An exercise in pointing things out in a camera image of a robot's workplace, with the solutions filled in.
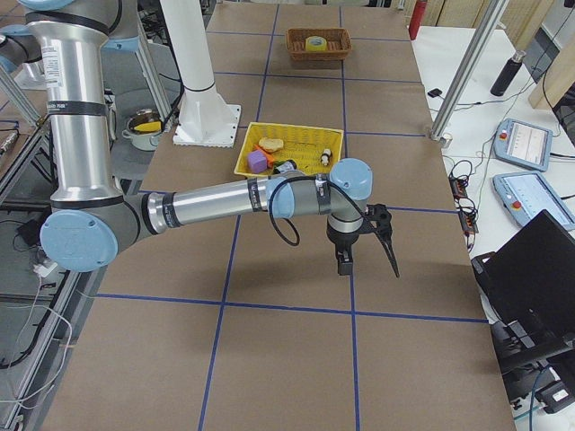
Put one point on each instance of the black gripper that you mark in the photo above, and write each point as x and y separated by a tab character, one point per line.
342	242

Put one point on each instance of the yellow tape roll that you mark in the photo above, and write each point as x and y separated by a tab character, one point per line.
315	43

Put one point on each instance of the yellow plastic basket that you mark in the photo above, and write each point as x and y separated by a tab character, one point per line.
302	144

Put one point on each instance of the brown wicker basket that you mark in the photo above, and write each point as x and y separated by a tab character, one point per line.
339	44

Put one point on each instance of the toy panda figure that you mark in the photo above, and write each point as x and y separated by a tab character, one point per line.
326	157

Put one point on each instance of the toy carrot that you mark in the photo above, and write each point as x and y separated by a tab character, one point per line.
269	157

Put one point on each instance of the purple foam block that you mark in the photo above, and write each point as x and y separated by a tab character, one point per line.
257	162

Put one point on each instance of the toy bread slice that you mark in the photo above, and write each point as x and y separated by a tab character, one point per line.
271	145

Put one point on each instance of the black laptop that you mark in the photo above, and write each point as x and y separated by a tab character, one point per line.
530	279

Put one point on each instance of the small black usb device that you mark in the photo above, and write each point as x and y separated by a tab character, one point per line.
434	93

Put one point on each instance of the lower teach pendant tablet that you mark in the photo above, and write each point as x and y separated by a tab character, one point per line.
526	194

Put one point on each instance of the teach pendant tablet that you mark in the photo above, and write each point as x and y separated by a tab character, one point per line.
523	144
526	194

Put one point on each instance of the upper teach pendant tablet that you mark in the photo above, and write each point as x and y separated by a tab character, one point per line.
523	144

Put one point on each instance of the white enamel pot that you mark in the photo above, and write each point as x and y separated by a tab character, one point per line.
143	130

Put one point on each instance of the black cylinder bottle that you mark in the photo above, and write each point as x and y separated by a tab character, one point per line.
507	73

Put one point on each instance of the red cylinder tube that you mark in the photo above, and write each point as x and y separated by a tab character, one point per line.
417	15

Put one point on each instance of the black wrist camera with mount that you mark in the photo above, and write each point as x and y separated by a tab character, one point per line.
377	220

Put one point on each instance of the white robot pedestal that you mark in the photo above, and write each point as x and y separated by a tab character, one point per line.
205	118

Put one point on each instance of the aluminium frame post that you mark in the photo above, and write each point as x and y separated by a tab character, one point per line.
471	57

